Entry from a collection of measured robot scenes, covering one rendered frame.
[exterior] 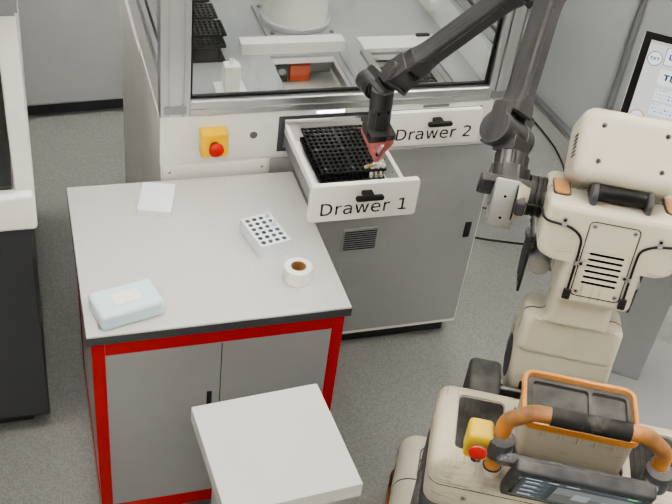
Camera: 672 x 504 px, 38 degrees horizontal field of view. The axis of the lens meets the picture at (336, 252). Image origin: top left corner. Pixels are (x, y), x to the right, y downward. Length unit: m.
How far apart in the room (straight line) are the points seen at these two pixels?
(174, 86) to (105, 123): 1.84
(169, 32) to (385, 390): 1.38
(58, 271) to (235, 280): 1.32
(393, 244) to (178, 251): 0.87
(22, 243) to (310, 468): 1.01
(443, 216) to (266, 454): 1.31
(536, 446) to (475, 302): 1.67
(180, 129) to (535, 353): 1.10
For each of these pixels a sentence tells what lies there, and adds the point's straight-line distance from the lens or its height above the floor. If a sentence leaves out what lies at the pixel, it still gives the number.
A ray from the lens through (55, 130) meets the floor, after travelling 4.34.
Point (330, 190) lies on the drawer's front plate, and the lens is 2.42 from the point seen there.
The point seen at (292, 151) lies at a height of 0.87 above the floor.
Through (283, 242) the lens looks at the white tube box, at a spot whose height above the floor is 0.80.
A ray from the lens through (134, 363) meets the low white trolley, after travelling 2.31.
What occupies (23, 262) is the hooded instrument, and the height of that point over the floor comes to 0.65.
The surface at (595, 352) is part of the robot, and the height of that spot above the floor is 0.85.
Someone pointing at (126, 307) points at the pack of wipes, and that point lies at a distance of 2.22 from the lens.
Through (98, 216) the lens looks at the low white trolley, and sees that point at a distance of 2.56.
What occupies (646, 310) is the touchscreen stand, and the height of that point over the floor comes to 0.34.
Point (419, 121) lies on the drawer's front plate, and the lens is 2.79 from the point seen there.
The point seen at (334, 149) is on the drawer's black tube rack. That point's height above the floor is 0.90.
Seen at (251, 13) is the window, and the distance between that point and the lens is 2.52.
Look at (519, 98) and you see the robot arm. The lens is 2.12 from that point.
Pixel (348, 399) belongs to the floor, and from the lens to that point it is 3.15.
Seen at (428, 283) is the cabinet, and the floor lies 0.25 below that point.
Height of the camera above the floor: 2.29
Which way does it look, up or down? 38 degrees down
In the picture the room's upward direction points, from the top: 8 degrees clockwise
